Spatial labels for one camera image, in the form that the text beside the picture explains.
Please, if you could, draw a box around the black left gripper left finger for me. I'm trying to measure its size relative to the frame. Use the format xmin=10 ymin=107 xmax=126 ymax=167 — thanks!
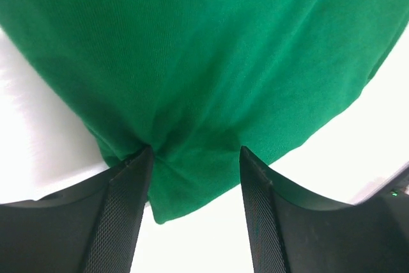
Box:
xmin=1 ymin=147 xmax=154 ymax=273

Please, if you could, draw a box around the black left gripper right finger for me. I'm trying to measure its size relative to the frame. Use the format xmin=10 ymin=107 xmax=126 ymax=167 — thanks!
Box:
xmin=240 ymin=147 xmax=408 ymax=273

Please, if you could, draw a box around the green t shirt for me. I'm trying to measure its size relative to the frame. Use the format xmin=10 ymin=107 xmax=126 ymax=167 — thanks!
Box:
xmin=1 ymin=0 xmax=408 ymax=224

